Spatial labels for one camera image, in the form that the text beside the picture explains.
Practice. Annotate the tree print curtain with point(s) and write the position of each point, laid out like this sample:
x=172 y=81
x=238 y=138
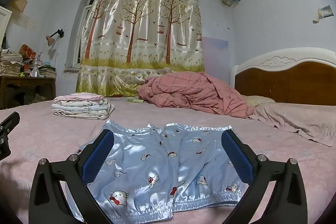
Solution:
x=141 y=29

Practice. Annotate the white and wooden headboard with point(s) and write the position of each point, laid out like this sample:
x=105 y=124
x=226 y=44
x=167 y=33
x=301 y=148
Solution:
x=288 y=82

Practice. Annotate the pink plaid quilt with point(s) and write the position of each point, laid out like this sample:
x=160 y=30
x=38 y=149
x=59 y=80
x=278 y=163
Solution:
x=194 y=92

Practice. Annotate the pale blue folded garment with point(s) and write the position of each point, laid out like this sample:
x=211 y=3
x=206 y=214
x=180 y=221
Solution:
x=78 y=109

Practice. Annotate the stack of green books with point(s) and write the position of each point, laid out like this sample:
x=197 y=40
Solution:
x=48 y=70

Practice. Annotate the white cabinet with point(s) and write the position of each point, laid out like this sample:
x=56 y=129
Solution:
x=5 y=27

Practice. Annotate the clear plastic bottle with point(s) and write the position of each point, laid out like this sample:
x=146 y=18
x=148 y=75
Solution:
x=35 y=69

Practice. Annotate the white printed folded garment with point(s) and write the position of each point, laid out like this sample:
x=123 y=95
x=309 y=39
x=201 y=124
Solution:
x=78 y=103

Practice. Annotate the wall photo print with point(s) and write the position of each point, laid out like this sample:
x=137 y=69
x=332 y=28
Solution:
x=325 y=12

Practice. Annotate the pink folded garment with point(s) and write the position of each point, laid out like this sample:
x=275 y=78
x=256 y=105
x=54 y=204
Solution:
x=81 y=96

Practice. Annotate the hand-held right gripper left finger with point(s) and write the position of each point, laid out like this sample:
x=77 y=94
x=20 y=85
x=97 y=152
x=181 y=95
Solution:
x=98 y=158

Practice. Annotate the brown cardboard box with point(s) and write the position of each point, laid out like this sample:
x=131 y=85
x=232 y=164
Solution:
x=18 y=2

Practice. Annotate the dark wooden desk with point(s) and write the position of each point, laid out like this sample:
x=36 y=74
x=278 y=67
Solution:
x=26 y=87

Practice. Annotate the green handheld fan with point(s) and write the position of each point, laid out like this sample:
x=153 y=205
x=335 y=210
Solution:
x=135 y=100

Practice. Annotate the pink wall lamp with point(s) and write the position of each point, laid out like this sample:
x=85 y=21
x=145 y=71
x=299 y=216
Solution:
x=50 y=40

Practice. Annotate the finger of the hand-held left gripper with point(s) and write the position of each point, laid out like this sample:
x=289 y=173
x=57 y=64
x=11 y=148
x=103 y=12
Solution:
x=9 y=125

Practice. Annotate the pink bed sheet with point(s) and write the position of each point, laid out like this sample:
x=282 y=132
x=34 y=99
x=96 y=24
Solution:
x=52 y=134

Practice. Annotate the cream printed folded garment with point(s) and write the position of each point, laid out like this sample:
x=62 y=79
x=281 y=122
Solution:
x=84 y=115

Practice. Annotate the red cardboard box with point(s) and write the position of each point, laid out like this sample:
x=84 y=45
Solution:
x=27 y=51

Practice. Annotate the beige pillow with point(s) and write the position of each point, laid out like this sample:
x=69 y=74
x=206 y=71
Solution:
x=260 y=100

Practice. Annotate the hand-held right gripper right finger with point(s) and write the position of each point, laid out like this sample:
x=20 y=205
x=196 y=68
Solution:
x=237 y=158

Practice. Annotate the white wall notes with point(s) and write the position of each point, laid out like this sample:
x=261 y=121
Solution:
x=26 y=22

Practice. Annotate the light blue cartoon cat pants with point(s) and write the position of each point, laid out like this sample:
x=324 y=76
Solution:
x=162 y=161

